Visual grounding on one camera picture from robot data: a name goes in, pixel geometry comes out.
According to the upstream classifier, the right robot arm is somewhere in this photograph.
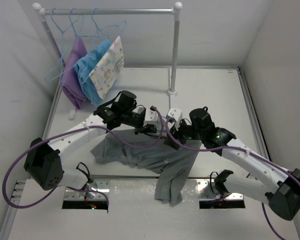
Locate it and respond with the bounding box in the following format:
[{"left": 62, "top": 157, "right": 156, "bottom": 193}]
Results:
[{"left": 166, "top": 106, "right": 300, "bottom": 221}]

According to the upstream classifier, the empty light blue hanger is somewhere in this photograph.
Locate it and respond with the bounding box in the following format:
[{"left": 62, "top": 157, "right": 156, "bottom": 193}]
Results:
[{"left": 45, "top": 8, "right": 81, "bottom": 83}]

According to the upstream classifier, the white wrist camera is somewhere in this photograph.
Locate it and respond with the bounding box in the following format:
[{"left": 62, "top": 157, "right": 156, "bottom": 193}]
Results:
[
  {"left": 166, "top": 107, "right": 183, "bottom": 123},
  {"left": 143, "top": 108, "right": 161, "bottom": 127}
]

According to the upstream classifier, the blue hanger under purple shirt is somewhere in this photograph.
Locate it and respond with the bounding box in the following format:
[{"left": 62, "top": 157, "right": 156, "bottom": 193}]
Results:
[{"left": 68, "top": 8, "right": 101, "bottom": 38}]

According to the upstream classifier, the blue hanging shirt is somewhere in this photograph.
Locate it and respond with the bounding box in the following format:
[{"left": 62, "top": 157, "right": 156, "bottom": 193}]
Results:
[{"left": 73, "top": 39, "right": 112, "bottom": 107}]

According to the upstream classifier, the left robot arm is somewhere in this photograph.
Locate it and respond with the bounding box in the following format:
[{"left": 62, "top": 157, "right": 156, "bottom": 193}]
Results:
[{"left": 24, "top": 90, "right": 160, "bottom": 191}]

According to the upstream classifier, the white patterned hanging shirt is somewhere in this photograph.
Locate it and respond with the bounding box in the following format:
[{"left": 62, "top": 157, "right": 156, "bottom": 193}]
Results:
[{"left": 89, "top": 36, "right": 124, "bottom": 100}]

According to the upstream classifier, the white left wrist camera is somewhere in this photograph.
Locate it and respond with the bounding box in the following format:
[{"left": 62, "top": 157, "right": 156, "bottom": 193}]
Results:
[{"left": 143, "top": 108, "right": 161, "bottom": 127}]

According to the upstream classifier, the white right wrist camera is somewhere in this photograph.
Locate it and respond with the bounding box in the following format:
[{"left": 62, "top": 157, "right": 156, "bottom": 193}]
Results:
[{"left": 166, "top": 107, "right": 183, "bottom": 123}]

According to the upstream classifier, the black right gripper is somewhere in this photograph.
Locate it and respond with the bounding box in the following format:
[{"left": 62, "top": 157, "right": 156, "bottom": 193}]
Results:
[{"left": 163, "top": 116, "right": 204, "bottom": 150}]

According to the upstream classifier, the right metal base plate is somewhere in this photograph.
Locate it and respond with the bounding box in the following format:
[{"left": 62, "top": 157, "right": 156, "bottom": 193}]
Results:
[{"left": 196, "top": 178, "right": 246, "bottom": 210}]

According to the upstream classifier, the grey t shirt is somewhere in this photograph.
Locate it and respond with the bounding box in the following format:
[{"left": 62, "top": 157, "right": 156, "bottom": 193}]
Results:
[{"left": 90, "top": 134, "right": 198, "bottom": 206}]

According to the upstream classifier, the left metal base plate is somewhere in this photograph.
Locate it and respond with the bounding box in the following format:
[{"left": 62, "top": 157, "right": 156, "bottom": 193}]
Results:
[{"left": 62, "top": 178, "right": 110, "bottom": 211}]

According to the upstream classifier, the metal base plate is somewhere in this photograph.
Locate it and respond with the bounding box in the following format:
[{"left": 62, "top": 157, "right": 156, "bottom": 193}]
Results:
[
  {"left": 196, "top": 178, "right": 246, "bottom": 210},
  {"left": 62, "top": 178, "right": 110, "bottom": 211}
]

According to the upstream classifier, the white metal clothes rack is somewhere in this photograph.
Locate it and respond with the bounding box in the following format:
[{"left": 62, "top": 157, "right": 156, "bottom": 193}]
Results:
[{"left": 31, "top": 1, "right": 184, "bottom": 110}]

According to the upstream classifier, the purple hanging shirt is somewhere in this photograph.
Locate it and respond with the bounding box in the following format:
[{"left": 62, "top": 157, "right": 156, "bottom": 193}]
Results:
[{"left": 60, "top": 37, "right": 87, "bottom": 109}]

